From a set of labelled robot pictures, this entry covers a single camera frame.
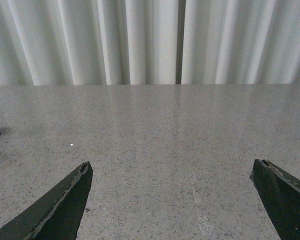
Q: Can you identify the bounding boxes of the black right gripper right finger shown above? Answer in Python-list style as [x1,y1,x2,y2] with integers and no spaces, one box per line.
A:
[250,159,300,240]

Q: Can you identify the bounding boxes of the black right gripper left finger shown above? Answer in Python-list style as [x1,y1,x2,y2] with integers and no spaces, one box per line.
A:
[0,161,93,240]

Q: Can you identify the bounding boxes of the white pleated curtain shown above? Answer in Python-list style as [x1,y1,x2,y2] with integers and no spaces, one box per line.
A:
[0,0,300,86]

